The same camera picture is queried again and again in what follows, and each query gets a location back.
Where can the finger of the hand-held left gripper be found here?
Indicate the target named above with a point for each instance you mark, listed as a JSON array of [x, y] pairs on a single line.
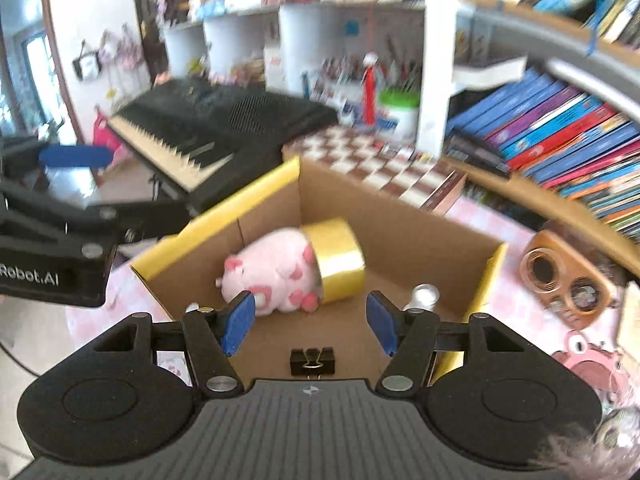
[[145, 215], [75, 156]]

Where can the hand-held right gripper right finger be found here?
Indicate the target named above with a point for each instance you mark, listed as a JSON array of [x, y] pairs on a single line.
[[382, 322]]

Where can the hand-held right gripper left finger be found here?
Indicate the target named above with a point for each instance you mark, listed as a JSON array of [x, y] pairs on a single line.
[[240, 322]]

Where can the white spray bottle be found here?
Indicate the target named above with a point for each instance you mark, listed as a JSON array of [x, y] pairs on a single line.
[[424, 297]]

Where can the pink pig plush toy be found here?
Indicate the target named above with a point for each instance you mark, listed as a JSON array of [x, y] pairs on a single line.
[[270, 270]]

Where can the yellow tape roll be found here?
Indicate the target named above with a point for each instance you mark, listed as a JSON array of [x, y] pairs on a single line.
[[340, 265]]

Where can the yellow cardboard box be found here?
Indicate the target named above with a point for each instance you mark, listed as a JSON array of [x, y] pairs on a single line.
[[400, 250]]

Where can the black binder clip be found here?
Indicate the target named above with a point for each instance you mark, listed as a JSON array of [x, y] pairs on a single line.
[[312, 361]]

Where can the black keyboard stand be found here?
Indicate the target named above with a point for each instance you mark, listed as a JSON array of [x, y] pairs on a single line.
[[159, 185]]

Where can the pink child backpack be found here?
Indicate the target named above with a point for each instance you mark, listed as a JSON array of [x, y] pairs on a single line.
[[107, 132]]

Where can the white tote bag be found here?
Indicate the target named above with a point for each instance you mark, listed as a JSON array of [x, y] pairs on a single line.
[[87, 66]]

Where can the black electronic keyboard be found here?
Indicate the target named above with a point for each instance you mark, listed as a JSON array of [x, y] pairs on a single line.
[[210, 125]]

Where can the pink hanging bags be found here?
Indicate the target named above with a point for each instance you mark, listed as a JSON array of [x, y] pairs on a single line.
[[122, 51]]

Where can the checkered wooden chess box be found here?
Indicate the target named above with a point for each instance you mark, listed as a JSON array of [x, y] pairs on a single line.
[[380, 165]]

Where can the dark brown door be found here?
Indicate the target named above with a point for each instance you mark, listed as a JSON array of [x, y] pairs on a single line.
[[150, 10]]

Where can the retro wooden radio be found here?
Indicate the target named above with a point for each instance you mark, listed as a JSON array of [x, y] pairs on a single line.
[[565, 280]]

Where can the white container with green lid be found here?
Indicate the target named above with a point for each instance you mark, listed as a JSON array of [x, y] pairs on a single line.
[[400, 117]]

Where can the white shelf unit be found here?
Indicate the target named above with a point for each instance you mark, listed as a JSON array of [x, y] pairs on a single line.
[[290, 45]]

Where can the red tassel ornament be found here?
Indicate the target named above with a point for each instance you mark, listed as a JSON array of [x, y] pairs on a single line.
[[370, 90]]

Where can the pen holder with pens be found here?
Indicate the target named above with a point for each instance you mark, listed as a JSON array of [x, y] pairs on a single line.
[[340, 80]]

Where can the row of blue red books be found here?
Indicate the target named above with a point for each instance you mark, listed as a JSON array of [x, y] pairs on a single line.
[[555, 135]]

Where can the wooden bookshelf with metal frame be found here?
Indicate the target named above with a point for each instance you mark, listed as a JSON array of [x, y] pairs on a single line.
[[435, 60]]

